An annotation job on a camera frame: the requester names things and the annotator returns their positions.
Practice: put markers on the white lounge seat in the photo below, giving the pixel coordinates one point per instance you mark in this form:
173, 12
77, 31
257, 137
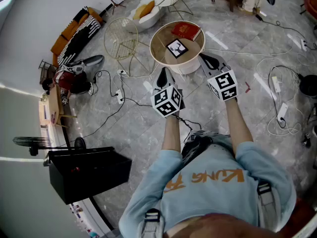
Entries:
151, 18

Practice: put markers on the framed deer picture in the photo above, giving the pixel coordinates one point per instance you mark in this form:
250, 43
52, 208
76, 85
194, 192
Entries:
177, 48

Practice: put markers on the black computer case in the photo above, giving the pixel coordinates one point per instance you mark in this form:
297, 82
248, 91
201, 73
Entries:
86, 172

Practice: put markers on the light blue printed shirt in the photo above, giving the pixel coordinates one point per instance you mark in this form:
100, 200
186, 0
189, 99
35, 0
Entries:
210, 195

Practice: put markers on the red chair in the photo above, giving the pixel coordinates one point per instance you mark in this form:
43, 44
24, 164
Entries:
311, 1

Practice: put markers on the black power adapter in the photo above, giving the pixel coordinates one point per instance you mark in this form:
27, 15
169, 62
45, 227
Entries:
258, 17

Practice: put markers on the black standing fan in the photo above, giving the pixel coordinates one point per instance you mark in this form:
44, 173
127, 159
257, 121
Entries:
32, 141

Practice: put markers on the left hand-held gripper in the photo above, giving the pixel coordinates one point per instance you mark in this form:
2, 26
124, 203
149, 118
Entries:
164, 100

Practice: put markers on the orange cushion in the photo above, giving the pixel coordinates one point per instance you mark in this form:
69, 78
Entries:
148, 8

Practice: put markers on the person's right forearm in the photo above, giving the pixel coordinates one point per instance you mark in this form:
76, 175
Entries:
237, 123

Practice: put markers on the red hardcover book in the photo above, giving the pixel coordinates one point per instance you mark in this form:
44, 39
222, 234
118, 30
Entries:
185, 30

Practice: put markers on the black white striped blanket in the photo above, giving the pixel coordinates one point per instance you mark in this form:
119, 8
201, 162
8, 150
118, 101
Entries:
79, 38

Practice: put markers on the orange sofa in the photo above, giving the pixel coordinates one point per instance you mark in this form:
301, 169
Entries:
67, 31

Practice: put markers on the yellow cushion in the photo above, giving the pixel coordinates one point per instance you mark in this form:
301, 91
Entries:
138, 12

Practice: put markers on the round wooden side table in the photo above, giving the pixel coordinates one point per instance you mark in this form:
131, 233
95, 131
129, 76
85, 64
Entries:
161, 40

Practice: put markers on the grey black spare gripper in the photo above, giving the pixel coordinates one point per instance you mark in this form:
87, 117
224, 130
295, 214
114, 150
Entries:
308, 136

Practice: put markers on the light wooden bench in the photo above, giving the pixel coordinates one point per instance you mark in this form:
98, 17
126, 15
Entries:
53, 103

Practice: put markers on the black round stool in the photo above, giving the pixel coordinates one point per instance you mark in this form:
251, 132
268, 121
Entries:
309, 85

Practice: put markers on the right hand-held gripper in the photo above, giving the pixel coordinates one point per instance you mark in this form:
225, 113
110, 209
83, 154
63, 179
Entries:
224, 83

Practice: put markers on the person's left forearm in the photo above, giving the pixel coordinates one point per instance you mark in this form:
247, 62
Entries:
171, 133

